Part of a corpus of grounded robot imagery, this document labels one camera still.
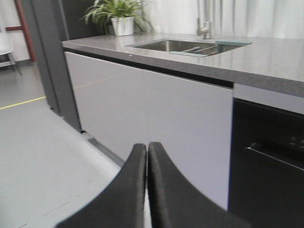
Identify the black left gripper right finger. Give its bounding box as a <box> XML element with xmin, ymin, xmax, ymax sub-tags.
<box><xmin>148</xmin><ymin>142</ymin><xmax>251</xmax><ymax>228</ymax></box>

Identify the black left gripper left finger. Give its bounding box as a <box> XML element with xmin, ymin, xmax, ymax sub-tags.
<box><xmin>56</xmin><ymin>143</ymin><xmax>147</xmax><ymax>228</ymax></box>

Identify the black built-in dishwasher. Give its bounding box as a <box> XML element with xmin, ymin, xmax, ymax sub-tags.
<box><xmin>228</xmin><ymin>98</ymin><xmax>304</xmax><ymax>228</ymax></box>

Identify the grey kitchen counter cabinet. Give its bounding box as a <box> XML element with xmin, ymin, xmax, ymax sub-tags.
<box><xmin>62</xmin><ymin>33</ymin><xmax>304</xmax><ymax>209</ymax></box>

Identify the stainless steel sink basin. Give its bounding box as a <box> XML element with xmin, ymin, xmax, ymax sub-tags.
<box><xmin>130</xmin><ymin>38</ymin><xmax>251</xmax><ymax>57</ymax></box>

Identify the stainless steel kitchen faucet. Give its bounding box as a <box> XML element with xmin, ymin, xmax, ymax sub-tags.
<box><xmin>196</xmin><ymin>0</ymin><xmax>212</xmax><ymax>40</ymax></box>

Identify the white shell chair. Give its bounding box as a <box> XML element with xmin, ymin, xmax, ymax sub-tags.
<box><xmin>0</xmin><ymin>31</ymin><xmax>23</xmax><ymax>76</ymax></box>

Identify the potted green spider plant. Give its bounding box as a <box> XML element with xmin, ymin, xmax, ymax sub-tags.
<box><xmin>81</xmin><ymin>0</ymin><xmax>154</xmax><ymax>36</ymax></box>

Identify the dark grey tall cabinet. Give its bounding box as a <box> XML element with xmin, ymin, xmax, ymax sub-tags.
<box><xmin>20</xmin><ymin>0</ymin><xmax>98</xmax><ymax>133</ymax></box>

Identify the red vertical pipe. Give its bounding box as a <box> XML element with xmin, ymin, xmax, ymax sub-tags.
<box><xmin>5</xmin><ymin>0</ymin><xmax>36</xmax><ymax>63</ymax></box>

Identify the white pleated curtain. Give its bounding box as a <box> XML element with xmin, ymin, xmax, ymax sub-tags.
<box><xmin>143</xmin><ymin>0</ymin><xmax>304</xmax><ymax>39</ymax></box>

